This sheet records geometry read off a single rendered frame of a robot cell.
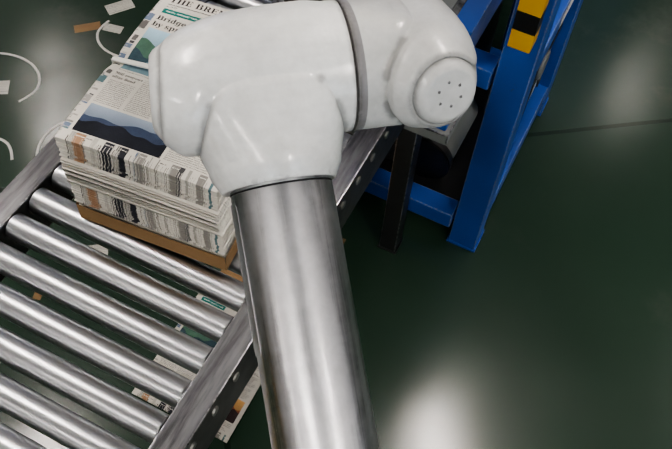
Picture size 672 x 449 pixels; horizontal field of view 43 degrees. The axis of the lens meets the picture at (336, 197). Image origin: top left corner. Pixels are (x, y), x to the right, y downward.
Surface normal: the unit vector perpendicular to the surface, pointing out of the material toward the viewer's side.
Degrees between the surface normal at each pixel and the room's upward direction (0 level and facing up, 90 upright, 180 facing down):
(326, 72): 48
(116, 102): 1
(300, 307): 30
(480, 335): 0
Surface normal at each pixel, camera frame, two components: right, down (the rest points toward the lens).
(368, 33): 0.05, -0.29
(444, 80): 0.41, 0.54
